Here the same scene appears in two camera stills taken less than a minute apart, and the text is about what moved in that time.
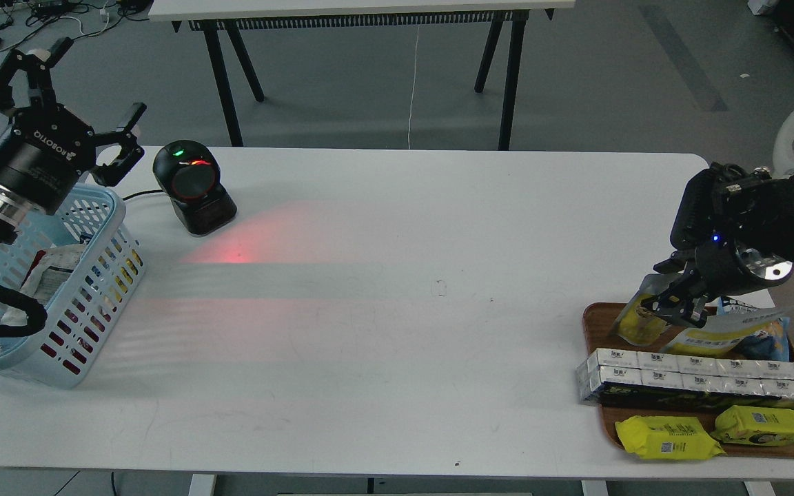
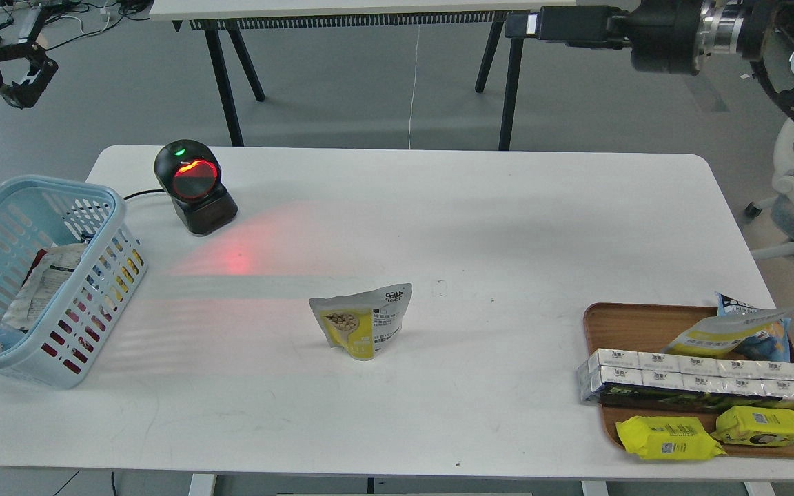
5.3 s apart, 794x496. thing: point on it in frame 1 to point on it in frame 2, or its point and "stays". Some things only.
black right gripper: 726,268 to 664,33
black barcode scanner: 188,173 stays
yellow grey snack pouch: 638,329 to 364,322
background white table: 218,18 stays
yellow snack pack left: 667,438 stays
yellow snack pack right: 750,426 stays
